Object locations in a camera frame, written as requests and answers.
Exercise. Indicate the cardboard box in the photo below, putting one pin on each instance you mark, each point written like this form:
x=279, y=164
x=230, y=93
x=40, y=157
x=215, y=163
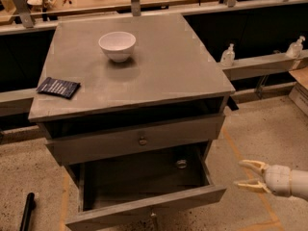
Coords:
x=299, y=93

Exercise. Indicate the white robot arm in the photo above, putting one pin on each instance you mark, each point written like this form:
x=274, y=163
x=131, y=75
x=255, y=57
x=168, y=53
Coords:
x=299, y=183

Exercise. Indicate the open grey middle drawer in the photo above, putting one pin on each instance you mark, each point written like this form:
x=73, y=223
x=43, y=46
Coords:
x=123, y=189

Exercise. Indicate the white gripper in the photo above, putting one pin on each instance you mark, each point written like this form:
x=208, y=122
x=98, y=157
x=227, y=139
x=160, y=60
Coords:
x=278, y=180

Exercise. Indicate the grey wooden drawer cabinet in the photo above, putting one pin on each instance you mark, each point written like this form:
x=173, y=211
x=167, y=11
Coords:
x=169, y=76

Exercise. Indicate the white ceramic bowl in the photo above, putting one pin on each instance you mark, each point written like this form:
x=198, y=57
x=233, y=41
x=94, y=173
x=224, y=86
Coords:
x=117, y=46

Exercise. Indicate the crushed green can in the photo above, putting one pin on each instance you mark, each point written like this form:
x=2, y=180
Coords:
x=181, y=164

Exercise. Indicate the dark blue snack packet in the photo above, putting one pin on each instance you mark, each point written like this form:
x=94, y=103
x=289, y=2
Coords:
x=58, y=87

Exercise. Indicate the grey top drawer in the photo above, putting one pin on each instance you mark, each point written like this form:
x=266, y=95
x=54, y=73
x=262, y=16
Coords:
x=129, y=140

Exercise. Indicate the black cylindrical bar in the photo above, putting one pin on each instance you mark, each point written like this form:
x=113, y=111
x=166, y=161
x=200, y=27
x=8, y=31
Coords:
x=30, y=205

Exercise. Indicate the clear sanitizer pump bottle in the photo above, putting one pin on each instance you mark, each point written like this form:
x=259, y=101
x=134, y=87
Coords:
x=228, y=56

